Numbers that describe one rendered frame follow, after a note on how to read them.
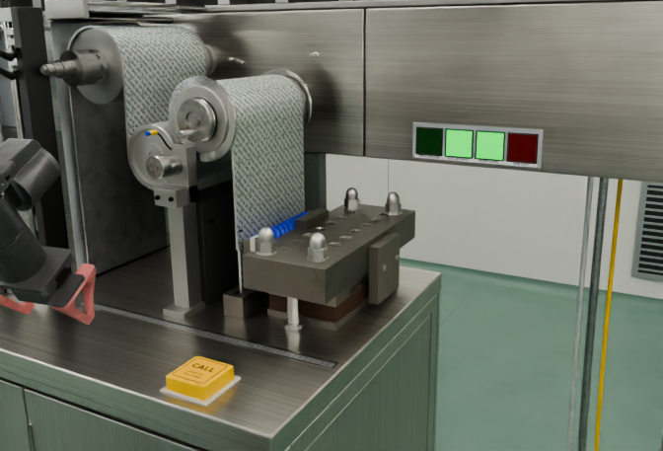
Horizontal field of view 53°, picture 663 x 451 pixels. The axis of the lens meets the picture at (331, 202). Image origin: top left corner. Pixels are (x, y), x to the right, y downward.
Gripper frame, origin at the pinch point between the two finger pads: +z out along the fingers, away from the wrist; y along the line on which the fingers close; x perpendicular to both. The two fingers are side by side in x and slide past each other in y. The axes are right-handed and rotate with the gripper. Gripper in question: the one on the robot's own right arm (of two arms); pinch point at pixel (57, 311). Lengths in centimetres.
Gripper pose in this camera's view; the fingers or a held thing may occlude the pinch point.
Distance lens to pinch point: 93.4
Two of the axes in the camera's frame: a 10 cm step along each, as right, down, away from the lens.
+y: -9.4, -0.8, 3.3
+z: 1.7, 7.3, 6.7
